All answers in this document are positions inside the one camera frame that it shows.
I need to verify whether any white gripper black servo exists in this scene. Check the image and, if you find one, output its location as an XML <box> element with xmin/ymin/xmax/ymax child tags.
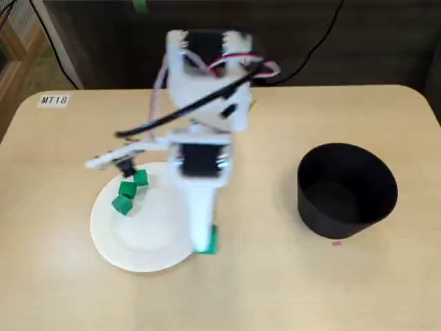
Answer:
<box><xmin>168</xmin><ymin>132</ymin><xmax>232</xmax><ymax>252</ymax></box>

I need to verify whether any green cube block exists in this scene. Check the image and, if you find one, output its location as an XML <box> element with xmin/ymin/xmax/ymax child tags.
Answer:
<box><xmin>194</xmin><ymin>223</ymin><xmax>221</xmax><ymax>256</ymax></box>
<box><xmin>133</xmin><ymin>169</ymin><xmax>150</xmax><ymax>189</ymax></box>
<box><xmin>118</xmin><ymin>181</ymin><xmax>138</xmax><ymax>200</ymax></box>
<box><xmin>111</xmin><ymin>196</ymin><xmax>134</xmax><ymax>217</ymax></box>

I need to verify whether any white paper plate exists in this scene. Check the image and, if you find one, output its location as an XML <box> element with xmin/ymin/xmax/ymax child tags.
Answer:
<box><xmin>90</xmin><ymin>161</ymin><xmax>213</xmax><ymax>273</ymax></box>

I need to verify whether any black round pot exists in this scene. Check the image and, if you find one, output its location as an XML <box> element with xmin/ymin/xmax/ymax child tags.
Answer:
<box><xmin>296</xmin><ymin>143</ymin><xmax>399</xmax><ymax>240</ymax></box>

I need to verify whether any white MT18 label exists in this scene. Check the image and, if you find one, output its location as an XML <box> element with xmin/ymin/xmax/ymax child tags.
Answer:
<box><xmin>37</xmin><ymin>94</ymin><xmax>70</xmax><ymax>108</ymax></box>

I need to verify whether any white metal post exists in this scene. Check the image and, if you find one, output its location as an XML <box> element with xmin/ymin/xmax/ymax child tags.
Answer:
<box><xmin>34</xmin><ymin>0</ymin><xmax>84</xmax><ymax>90</ymax></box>

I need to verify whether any black power cable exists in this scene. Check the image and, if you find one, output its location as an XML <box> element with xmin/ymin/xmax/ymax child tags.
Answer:
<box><xmin>261</xmin><ymin>0</ymin><xmax>345</xmax><ymax>86</ymax></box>

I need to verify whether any wooden shelf frame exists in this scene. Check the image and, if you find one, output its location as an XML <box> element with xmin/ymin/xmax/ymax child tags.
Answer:
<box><xmin>0</xmin><ymin>0</ymin><xmax>48</xmax><ymax>101</ymax></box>

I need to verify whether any thin black cable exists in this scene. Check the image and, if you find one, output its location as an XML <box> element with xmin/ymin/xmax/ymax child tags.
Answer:
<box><xmin>29</xmin><ymin>0</ymin><xmax>80</xmax><ymax>89</ymax></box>

